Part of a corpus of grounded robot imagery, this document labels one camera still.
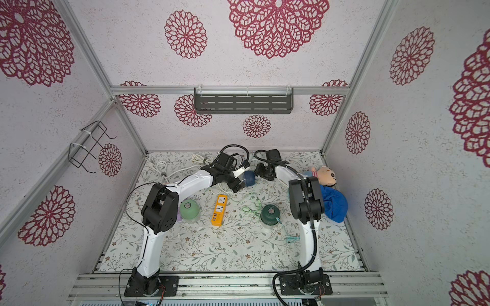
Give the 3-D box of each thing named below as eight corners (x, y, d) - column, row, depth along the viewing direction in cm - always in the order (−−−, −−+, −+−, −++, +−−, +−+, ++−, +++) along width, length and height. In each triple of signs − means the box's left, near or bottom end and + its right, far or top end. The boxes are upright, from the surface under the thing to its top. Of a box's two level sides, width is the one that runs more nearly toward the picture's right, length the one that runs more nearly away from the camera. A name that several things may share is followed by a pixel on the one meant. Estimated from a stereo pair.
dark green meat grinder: (261, 230, 91) (263, 220, 82) (260, 215, 96) (262, 204, 87) (277, 230, 91) (281, 220, 82) (275, 215, 96) (279, 204, 87)
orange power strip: (211, 225, 92) (210, 223, 90) (218, 197, 102) (217, 194, 100) (222, 226, 92) (222, 224, 89) (228, 198, 102) (228, 195, 99)
